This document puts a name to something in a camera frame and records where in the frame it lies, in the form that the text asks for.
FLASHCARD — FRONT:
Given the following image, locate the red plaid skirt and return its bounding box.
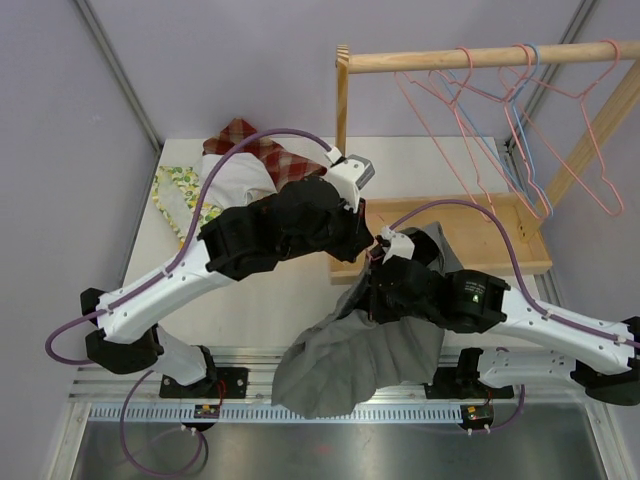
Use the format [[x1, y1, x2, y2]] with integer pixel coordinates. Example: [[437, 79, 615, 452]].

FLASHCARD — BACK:
[[203, 117, 326, 191]]

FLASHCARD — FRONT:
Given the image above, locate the white skirt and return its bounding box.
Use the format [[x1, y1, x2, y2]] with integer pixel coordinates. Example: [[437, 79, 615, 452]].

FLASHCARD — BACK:
[[204, 152, 277, 209]]

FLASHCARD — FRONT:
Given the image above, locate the lemon print skirt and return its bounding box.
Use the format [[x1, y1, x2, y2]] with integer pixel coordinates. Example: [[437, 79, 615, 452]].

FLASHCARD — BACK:
[[151, 166, 206, 246]]

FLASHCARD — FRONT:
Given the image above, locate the aluminium rail frame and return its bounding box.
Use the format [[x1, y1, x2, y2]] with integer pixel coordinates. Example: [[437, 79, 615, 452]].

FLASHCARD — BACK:
[[69, 272, 621, 426]]

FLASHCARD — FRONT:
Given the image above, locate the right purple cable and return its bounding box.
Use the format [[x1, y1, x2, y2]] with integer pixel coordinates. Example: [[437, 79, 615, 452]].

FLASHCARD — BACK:
[[394, 199, 640, 351]]

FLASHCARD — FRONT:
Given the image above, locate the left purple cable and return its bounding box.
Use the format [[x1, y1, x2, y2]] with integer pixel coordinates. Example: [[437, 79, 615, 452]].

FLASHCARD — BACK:
[[44, 128, 334, 364]]

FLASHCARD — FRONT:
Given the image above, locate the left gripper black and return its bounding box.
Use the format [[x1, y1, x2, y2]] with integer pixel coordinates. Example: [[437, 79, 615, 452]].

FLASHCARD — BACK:
[[280, 188, 375, 262]]

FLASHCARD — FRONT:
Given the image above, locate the wooden clothes rack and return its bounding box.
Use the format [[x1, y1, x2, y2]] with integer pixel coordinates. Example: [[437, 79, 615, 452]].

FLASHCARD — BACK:
[[335, 40, 639, 276]]

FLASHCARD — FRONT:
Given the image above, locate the blue hanger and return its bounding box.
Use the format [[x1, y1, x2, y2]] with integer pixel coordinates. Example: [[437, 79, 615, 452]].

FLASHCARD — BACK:
[[443, 43, 554, 220]]

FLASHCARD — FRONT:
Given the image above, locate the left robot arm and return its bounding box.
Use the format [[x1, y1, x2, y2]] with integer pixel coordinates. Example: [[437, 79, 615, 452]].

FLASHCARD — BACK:
[[85, 177, 373, 397]]

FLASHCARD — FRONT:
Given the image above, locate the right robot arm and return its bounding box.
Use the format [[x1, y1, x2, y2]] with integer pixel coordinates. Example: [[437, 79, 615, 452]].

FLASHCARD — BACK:
[[370, 228, 639, 406]]

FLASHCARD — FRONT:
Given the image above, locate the purple cable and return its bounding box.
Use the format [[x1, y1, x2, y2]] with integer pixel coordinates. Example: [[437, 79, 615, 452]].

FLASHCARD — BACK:
[[394, 199, 640, 351], [44, 128, 334, 364]]

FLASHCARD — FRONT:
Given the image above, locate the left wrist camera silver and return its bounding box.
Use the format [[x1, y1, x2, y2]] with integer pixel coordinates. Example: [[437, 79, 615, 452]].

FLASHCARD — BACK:
[[323, 146, 375, 212]]

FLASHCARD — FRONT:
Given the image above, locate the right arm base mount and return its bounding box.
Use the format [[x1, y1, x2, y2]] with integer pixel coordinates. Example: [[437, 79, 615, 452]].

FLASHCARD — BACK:
[[424, 344, 576, 401]]

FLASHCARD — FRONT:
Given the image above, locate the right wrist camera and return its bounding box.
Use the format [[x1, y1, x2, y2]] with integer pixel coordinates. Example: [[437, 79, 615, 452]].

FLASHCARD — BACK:
[[378, 226, 415, 262]]

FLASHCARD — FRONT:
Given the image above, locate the grey skirt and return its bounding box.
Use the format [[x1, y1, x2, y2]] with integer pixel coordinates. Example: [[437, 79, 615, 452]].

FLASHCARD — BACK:
[[270, 221, 466, 420]]

